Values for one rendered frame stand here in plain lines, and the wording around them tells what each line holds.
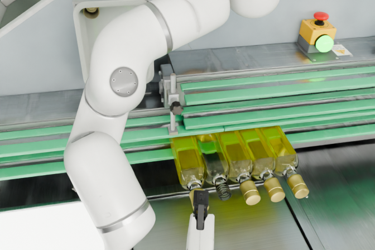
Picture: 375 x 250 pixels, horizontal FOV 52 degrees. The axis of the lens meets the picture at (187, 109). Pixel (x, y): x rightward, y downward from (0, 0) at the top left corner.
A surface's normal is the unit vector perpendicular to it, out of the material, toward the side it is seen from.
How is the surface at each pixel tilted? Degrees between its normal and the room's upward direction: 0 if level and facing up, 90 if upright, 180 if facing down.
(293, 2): 0
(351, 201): 90
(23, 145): 90
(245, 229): 90
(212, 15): 18
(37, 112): 90
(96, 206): 37
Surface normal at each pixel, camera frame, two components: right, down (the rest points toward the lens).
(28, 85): 0.20, 0.60
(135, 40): 0.58, -0.24
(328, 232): 0.04, -0.79
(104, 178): 0.26, -0.02
